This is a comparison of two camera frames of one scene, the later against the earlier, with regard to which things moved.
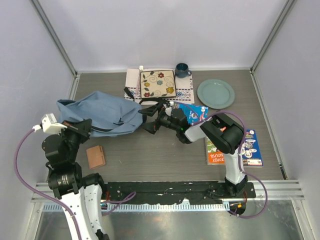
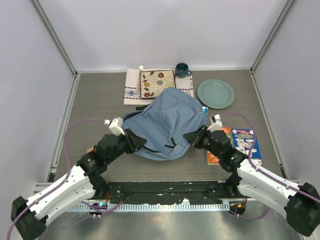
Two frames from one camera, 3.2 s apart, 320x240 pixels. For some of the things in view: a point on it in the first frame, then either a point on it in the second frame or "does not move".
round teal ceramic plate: [216, 93] does not move
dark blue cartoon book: [251, 155] does not move
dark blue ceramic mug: [181, 70] does not move
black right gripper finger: [151, 126] -> [195, 145]
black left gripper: [82, 127] -> [134, 143]
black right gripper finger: [152, 110] -> [191, 136]
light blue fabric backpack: [110, 115] -> [163, 123]
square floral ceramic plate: [157, 83] does not move
